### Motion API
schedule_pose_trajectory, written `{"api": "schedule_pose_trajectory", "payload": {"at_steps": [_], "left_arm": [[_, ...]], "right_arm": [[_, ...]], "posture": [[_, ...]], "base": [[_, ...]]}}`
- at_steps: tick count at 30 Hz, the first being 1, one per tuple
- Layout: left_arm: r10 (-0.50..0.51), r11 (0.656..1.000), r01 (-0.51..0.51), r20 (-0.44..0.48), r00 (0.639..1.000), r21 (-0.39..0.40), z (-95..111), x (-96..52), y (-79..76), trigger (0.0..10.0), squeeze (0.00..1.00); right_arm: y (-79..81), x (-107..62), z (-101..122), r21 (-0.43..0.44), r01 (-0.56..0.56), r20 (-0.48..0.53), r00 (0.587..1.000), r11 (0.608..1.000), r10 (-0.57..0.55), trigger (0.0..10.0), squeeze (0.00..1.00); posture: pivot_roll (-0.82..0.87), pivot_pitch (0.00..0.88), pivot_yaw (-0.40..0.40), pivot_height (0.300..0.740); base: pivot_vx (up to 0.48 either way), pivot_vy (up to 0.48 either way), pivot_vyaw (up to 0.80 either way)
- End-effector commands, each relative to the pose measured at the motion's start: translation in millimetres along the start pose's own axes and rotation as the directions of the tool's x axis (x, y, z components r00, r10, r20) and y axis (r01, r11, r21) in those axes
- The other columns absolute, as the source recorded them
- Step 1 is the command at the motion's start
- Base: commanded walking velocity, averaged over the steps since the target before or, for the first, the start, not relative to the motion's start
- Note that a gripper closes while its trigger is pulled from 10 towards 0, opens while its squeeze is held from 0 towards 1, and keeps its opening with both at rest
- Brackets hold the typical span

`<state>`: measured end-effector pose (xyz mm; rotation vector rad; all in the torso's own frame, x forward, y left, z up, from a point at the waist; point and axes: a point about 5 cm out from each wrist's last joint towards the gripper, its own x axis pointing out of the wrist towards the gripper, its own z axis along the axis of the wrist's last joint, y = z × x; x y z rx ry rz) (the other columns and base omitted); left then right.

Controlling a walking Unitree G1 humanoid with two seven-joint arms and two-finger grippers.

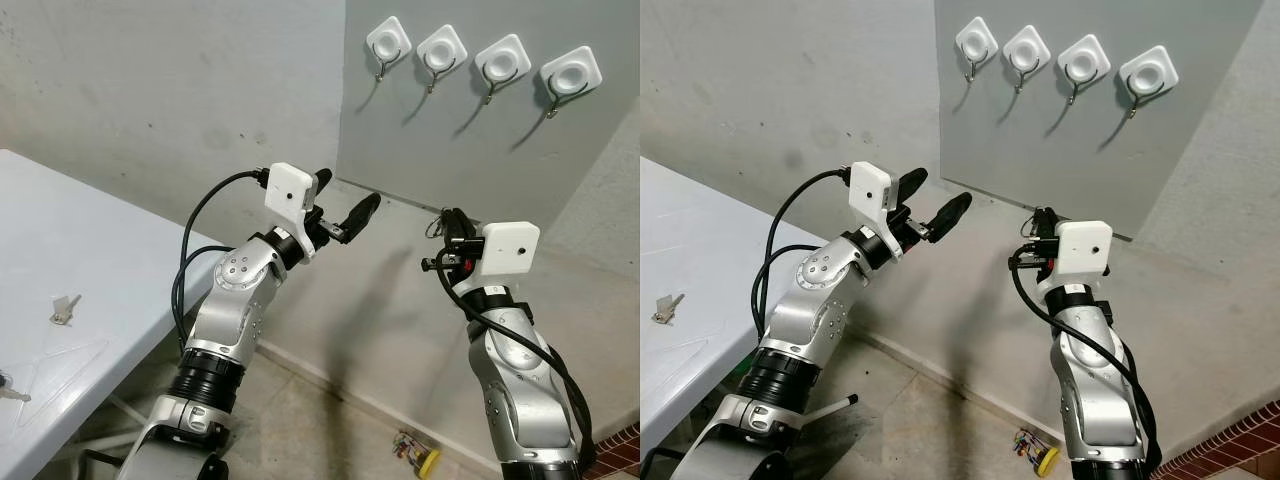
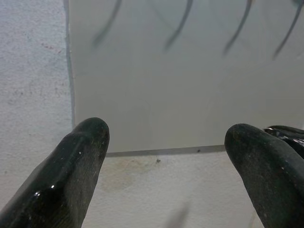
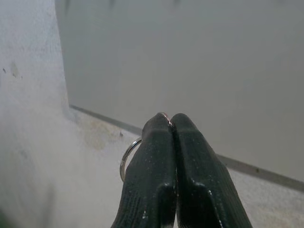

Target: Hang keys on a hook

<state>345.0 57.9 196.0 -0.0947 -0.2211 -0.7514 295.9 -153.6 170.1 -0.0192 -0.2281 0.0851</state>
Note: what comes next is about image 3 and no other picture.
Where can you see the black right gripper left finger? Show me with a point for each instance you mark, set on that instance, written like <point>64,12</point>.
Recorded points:
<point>149,166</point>

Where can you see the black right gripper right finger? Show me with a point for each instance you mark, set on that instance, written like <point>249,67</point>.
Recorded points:
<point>204,171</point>

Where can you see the key bunch with black fob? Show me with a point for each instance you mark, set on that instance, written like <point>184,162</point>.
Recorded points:
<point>122,164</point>

